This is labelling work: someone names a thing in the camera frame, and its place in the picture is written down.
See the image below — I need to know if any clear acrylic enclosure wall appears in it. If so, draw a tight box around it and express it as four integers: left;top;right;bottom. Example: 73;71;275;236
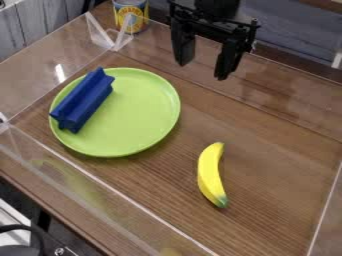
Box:
0;6;342;256

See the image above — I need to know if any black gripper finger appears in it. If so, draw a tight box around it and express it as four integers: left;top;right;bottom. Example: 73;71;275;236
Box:
213;39;244;81
170;18;194;66

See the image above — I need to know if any black cable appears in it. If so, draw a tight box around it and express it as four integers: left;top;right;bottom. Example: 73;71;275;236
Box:
0;224;46;256

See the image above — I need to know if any yellow labelled can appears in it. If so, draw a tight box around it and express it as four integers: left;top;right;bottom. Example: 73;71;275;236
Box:
112;0;149;34

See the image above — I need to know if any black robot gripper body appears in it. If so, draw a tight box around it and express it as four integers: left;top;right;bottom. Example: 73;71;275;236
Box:
166;0;260;52

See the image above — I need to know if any green round plate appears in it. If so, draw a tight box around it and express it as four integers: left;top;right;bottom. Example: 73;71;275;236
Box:
48;67;180;158

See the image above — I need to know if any blue plastic block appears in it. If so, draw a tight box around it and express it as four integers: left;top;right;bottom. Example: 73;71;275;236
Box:
49;67;114;133

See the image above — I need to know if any yellow toy banana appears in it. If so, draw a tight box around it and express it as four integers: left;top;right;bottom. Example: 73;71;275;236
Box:
197;142;228;208

